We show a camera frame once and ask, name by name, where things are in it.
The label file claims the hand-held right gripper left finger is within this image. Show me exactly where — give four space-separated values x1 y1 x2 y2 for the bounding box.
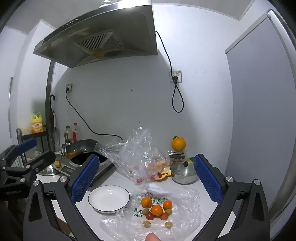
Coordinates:
23 154 100 241

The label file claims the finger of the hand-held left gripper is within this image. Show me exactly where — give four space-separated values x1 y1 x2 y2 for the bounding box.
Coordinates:
3 150 56 176
0 138 38 163

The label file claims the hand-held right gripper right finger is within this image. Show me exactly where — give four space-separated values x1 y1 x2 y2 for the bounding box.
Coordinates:
194 153 270 241

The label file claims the white plate with dark rim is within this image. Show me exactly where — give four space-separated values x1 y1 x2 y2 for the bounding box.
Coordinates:
88 185 130 212

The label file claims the green printed plastic bag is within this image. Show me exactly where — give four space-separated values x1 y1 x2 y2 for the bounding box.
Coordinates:
100 184 201 241

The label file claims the plain steel lid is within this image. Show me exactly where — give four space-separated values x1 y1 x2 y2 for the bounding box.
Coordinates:
37 164 58 176

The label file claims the black metal rack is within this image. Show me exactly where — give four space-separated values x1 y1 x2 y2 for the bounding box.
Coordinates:
16 127 50 163

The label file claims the silver induction cooker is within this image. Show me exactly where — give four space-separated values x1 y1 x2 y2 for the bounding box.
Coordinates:
38 152 115 187

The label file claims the small steel pot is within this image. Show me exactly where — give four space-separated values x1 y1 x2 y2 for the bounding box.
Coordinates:
171 169 199 185

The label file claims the yellow oil bottle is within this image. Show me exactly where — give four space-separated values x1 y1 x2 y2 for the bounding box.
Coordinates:
31 111 45 134

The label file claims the dark glass bottle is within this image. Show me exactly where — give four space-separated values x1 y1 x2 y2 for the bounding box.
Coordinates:
64 126 72 144

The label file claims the black umbrella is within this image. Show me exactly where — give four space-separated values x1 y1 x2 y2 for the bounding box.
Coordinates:
50 94 57 151

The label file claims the orange peel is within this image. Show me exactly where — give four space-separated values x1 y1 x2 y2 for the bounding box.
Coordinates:
155 166 174 181

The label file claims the large orange with leaf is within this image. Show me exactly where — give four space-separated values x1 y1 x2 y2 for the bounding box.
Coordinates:
171 136 186 151

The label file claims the white plastic bag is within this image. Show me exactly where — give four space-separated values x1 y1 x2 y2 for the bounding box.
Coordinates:
144 184 171 196

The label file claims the clear crumpled plastic bag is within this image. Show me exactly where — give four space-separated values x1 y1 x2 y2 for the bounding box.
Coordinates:
94 126 173 186

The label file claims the white cabinet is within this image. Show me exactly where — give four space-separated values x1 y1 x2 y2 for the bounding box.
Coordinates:
225 9 296 218

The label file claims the steel range hood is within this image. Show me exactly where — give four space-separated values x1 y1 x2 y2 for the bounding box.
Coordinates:
33 0 158 68

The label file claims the black wok with wooden handle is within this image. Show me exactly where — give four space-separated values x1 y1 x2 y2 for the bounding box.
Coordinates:
62 139 99 160

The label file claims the black cooker cable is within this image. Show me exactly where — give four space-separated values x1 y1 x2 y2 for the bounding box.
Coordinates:
65 89 124 141

